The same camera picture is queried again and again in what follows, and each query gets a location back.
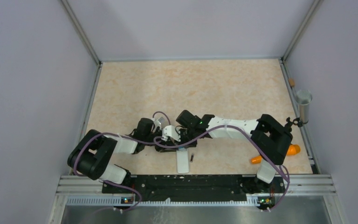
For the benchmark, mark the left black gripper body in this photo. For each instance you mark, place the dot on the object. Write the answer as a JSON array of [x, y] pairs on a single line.
[[160, 148]]

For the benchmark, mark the white remote control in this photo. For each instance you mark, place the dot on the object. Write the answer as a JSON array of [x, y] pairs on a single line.
[[182, 162]]

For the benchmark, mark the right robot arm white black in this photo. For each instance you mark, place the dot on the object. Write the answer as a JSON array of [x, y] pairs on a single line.
[[270, 138]]

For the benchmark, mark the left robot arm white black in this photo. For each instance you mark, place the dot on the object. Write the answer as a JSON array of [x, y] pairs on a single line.
[[91, 157]]

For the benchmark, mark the orange carrot toy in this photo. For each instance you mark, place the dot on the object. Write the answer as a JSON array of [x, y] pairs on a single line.
[[292, 150]]

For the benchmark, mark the small cork piece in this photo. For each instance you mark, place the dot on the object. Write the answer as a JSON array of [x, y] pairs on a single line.
[[291, 82]]

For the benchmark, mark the silver metal cylinder cup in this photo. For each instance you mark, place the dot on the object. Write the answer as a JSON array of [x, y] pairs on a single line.
[[303, 100]]

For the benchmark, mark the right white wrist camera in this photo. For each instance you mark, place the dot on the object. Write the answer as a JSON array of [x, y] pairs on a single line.
[[170, 134]]

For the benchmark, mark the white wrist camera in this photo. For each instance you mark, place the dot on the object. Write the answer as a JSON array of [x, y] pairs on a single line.
[[170, 134], [160, 122]]

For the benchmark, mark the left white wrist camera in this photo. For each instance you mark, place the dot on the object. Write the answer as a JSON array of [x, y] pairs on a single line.
[[160, 122]]

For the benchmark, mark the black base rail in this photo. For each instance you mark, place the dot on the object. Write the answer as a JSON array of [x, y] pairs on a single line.
[[196, 188]]

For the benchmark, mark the black clamp mount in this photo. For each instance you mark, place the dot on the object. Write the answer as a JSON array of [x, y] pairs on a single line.
[[295, 122]]

